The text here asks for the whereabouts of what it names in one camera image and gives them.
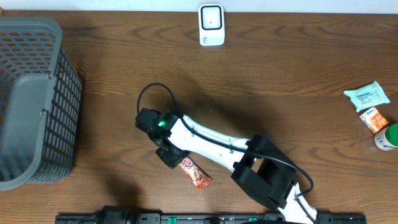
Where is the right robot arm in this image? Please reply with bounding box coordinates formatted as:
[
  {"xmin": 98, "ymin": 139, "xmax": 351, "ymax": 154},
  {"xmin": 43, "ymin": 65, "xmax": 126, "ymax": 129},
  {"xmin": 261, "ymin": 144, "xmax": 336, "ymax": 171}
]
[{"xmin": 135, "ymin": 108, "xmax": 318, "ymax": 223}]

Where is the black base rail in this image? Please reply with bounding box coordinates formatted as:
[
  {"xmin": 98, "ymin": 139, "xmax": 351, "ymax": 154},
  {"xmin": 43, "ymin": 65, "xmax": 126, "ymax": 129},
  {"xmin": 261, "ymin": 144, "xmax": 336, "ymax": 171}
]
[{"xmin": 55, "ymin": 205, "xmax": 368, "ymax": 224}]

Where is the small orange snack box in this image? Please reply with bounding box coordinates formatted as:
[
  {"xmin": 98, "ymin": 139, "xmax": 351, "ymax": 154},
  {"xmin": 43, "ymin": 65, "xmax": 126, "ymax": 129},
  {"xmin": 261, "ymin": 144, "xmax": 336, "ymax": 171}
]
[{"xmin": 359, "ymin": 106, "xmax": 389, "ymax": 133}]

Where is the grey plastic mesh basket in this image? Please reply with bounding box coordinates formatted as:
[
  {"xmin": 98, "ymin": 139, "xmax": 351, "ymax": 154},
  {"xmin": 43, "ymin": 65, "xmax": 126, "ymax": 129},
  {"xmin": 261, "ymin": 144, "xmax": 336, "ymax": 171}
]
[{"xmin": 1, "ymin": 17, "xmax": 83, "ymax": 190}]

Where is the red chocolate bar wrapper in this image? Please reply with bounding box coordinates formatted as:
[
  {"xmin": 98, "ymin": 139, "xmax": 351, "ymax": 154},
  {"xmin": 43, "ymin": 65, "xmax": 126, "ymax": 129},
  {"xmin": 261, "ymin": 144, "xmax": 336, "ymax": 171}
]
[{"xmin": 179, "ymin": 157, "xmax": 213, "ymax": 189}]

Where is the right black cable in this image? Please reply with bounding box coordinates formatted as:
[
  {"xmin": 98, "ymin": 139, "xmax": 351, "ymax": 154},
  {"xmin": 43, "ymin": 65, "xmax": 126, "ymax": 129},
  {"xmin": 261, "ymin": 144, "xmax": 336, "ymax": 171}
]
[{"xmin": 136, "ymin": 82, "xmax": 315, "ymax": 222}]

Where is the green lid jar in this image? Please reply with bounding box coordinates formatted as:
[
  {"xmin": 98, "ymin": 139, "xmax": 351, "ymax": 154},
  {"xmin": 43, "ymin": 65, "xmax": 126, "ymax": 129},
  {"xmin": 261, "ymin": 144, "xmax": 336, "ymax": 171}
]
[{"xmin": 374, "ymin": 124, "xmax": 398, "ymax": 151}]

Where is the teal toilet tissue pack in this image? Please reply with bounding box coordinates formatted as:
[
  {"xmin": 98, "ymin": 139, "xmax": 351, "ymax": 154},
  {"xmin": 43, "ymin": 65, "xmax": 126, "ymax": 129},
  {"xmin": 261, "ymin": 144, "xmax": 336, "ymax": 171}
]
[{"xmin": 343, "ymin": 82, "xmax": 390, "ymax": 112}]

